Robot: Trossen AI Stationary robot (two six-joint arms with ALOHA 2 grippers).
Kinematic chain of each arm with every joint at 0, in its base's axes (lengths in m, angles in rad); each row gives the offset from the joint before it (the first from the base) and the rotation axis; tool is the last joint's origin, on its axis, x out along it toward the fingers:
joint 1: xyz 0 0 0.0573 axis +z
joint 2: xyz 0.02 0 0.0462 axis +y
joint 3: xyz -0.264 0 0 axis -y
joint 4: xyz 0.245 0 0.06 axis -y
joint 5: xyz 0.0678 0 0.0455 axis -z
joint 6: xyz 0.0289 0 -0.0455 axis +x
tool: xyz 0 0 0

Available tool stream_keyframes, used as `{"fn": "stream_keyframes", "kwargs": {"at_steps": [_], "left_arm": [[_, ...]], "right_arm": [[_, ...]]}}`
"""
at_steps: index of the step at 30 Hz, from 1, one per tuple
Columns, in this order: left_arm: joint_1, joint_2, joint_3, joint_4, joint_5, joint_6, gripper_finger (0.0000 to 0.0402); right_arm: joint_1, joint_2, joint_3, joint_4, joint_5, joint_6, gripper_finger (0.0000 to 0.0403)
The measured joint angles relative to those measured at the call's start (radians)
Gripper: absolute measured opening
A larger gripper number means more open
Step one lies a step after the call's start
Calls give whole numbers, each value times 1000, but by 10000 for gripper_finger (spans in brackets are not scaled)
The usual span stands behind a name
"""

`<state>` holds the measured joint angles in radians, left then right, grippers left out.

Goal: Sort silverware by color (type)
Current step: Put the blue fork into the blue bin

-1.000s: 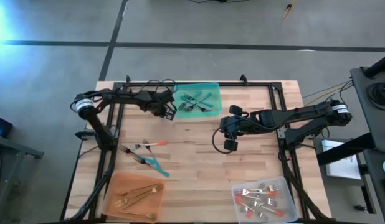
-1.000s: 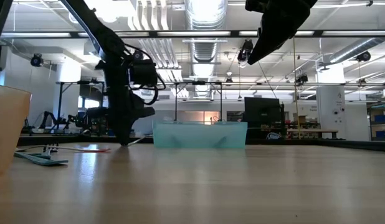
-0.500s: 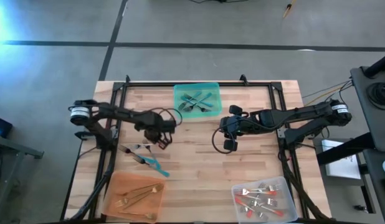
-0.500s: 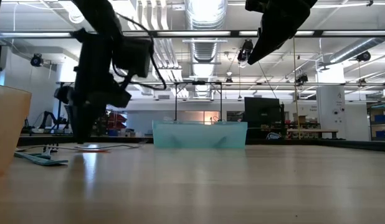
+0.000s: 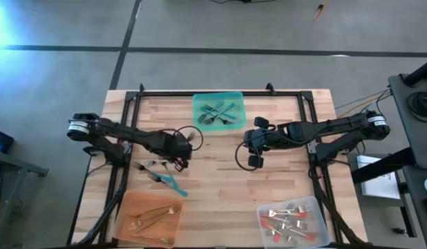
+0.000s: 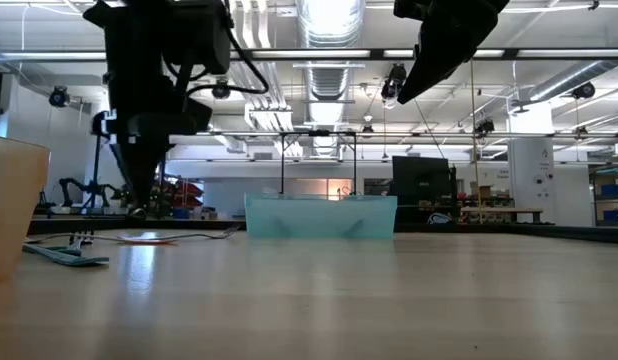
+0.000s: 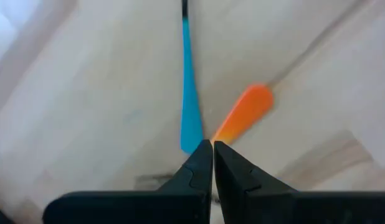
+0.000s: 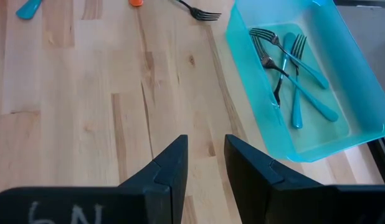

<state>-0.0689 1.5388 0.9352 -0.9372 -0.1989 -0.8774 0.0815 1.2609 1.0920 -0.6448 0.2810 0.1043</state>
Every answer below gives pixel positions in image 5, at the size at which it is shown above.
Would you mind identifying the dark grey equipment cart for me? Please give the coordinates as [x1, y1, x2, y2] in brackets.
[388, 73, 427, 170]

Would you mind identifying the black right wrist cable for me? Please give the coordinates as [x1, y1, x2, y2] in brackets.
[234, 140, 260, 172]

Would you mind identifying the clear plastic bin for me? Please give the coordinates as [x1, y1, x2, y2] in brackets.
[256, 195, 331, 249]

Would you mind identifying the coiled black cable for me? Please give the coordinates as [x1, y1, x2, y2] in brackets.
[406, 91, 427, 122]

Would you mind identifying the grey metal stand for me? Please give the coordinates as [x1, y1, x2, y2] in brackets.
[0, 149, 50, 249]

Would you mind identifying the yellow black floor tool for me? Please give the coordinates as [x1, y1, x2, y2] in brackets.
[312, 0, 330, 22]

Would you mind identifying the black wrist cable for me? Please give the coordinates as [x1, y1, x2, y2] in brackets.
[171, 124, 205, 152]
[234, 140, 260, 172]

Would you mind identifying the black pole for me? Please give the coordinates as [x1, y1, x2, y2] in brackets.
[402, 57, 427, 87]

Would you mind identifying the yellow cable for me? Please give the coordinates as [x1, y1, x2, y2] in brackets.
[336, 93, 390, 120]

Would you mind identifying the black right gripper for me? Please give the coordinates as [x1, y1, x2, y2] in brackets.
[243, 123, 289, 169]

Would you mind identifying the white paper box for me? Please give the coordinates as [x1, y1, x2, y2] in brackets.
[357, 154, 401, 201]

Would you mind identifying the dark grey side table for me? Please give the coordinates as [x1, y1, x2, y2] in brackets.
[401, 165, 427, 249]

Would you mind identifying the black stand bar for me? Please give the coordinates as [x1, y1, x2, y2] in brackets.
[351, 147, 417, 184]

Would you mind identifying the teal plastic bin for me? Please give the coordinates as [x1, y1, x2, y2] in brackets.
[191, 91, 248, 133]

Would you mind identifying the orange plastic bin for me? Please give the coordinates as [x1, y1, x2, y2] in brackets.
[112, 191, 185, 248]

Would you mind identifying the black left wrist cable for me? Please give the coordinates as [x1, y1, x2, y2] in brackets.
[171, 124, 205, 152]

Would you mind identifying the black device blue light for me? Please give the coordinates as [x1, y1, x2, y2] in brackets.
[0, 127, 15, 155]

